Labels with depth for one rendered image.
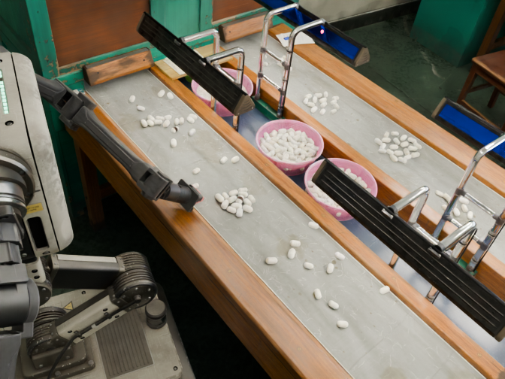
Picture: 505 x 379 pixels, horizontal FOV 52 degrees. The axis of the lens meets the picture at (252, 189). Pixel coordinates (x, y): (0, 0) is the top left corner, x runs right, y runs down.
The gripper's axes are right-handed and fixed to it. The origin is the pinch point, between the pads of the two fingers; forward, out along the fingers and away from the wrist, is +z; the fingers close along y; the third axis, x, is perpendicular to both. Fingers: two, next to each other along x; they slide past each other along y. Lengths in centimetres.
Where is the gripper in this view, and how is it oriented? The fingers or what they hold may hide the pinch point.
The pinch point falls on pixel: (201, 198)
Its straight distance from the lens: 178.4
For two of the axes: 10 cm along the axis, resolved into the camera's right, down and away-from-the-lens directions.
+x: -5.8, 7.9, 2.1
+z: 5.2, 1.5, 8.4
